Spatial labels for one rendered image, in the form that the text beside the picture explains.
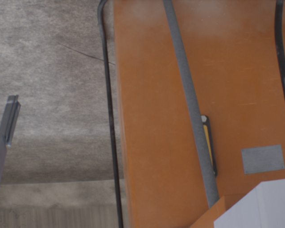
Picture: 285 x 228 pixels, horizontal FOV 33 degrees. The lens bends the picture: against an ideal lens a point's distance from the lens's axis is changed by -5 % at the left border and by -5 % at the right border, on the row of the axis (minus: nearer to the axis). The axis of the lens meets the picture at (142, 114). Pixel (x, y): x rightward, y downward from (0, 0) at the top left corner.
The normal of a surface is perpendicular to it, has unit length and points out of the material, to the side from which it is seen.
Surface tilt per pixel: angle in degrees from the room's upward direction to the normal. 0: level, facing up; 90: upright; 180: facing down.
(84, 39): 0
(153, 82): 90
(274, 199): 90
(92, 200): 90
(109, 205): 90
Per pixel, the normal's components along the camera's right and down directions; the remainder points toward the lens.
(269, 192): 0.10, -0.40
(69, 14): 0.11, 0.92
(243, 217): -0.99, 0.06
